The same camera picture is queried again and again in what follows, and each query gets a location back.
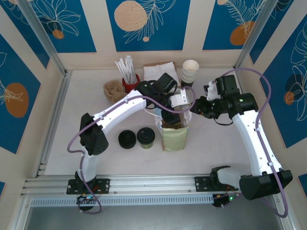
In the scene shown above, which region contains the thin black right gripper cable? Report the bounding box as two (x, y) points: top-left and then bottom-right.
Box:
(213, 115), (235, 127)

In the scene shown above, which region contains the grey slotted cable duct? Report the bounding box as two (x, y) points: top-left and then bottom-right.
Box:
(30, 194), (215, 207)

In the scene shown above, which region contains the wide aluminium base rail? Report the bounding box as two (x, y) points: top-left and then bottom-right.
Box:
(23, 173), (285, 197)

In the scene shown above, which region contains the brown cup sleeve pile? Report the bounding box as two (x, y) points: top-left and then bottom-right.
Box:
(103, 80), (127, 101)

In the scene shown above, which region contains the green floral paper bag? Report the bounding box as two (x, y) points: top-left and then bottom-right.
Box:
(143, 103), (193, 152)

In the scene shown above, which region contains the red straw holder cup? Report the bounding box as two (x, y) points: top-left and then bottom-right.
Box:
(121, 73), (141, 93)

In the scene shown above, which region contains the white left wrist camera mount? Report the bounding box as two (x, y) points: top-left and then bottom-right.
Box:
(169, 88), (190, 108)

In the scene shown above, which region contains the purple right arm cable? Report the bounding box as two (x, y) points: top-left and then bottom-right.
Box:
(189, 68), (288, 219)

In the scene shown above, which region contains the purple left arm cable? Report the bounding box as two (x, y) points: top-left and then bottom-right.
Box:
(67, 86), (195, 214)

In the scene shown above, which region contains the white paper wrapped straw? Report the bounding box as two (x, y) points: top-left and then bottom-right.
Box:
(124, 56), (134, 83)
(128, 55), (137, 82)
(115, 61), (130, 83)
(118, 58), (132, 83)

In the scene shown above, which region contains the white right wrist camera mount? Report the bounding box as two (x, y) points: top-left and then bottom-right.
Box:
(203, 80), (218, 101)

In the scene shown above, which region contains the aluminium frame post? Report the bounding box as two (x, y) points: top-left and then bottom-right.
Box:
(234, 0), (276, 70)
(16, 0), (72, 77)

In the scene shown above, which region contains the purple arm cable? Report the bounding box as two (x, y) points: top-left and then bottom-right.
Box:
(67, 86), (195, 214)
(189, 68), (288, 219)

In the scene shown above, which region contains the black plastic cup lid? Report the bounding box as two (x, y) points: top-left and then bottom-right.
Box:
(136, 127), (156, 145)

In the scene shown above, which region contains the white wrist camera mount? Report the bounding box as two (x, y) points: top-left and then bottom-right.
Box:
(203, 80), (218, 101)
(169, 88), (190, 108)

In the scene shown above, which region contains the small circuit board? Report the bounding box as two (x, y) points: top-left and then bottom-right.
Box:
(213, 193), (237, 208)
(76, 195), (96, 208)

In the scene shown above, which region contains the black round lid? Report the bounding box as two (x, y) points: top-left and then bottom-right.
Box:
(118, 129), (138, 150)

